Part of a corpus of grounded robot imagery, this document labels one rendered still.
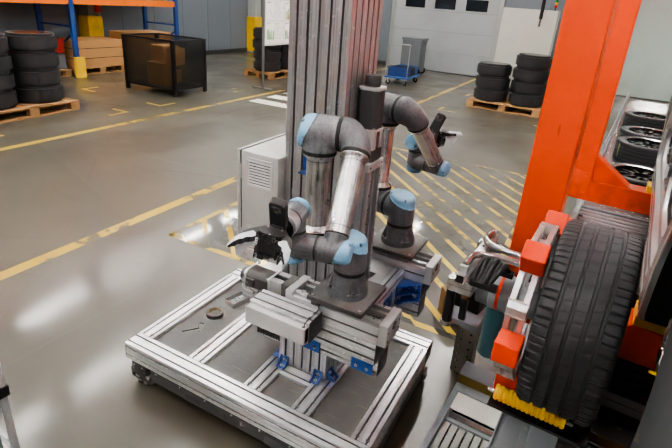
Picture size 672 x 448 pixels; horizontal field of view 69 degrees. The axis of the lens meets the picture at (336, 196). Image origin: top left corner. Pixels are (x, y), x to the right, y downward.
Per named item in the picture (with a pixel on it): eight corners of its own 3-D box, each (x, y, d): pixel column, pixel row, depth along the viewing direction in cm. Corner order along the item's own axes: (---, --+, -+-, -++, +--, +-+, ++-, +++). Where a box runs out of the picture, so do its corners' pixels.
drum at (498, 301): (529, 330, 173) (538, 296, 167) (470, 308, 183) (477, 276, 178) (537, 311, 184) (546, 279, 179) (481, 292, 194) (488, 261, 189)
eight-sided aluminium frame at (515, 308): (502, 409, 164) (538, 268, 144) (483, 400, 167) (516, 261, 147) (536, 328, 208) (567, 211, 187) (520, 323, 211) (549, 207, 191)
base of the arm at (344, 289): (319, 293, 179) (321, 269, 175) (339, 275, 191) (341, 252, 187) (356, 306, 172) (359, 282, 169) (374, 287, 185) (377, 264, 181)
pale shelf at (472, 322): (476, 332, 228) (477, 327, 227) (442, 319, 236) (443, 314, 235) (500, 292, 262) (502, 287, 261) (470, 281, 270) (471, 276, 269)
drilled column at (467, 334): (467, 376, 261) (481, 310, 245) (449, 368, 266) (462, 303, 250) (473, 366, 269) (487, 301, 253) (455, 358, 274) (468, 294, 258)
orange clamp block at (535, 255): (543, 278, 153) (545, 264, 146) (517, 270, 157) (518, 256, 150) (549, 260, 156) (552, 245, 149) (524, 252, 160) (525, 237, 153)
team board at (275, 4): (271, 90, 993) (273, -14, 920) (252, 87, 1014) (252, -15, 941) (310, 83, 1117) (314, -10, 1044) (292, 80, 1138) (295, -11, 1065)
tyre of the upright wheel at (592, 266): (648, 269, 127) (645, 219, 183) (552, 242, 139) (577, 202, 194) (579, 473, 145) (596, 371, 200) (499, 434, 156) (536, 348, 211)
